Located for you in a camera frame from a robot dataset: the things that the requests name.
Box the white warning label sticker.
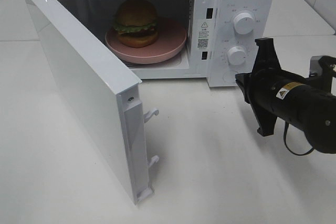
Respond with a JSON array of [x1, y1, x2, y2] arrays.
[[196, 19, 211, 49]]

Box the burger with lettuce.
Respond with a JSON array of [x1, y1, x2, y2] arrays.
[[113, 0, 159, 48]]

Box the pink round plate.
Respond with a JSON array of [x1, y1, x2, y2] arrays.
[[105, 17, 187, 64]]

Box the white microwave door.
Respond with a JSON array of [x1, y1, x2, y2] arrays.
[[25, 0, 159, 204]]

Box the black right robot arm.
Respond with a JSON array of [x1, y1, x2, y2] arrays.
[[235, 37, 335, 154]]

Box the upper white power knob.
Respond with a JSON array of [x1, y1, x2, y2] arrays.
[[233, 10, 255, 35]]

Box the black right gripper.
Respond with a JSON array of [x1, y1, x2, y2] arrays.
[[235, 37, 291, 136]]

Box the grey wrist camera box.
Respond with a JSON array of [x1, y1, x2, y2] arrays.
[[309, 56, 335, 93]]

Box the white timer knob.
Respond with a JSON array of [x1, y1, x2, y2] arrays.
[[227, 46, 247, 66]]

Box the round white door button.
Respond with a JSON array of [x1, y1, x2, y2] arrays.
[[223, 70, 237, 86]]

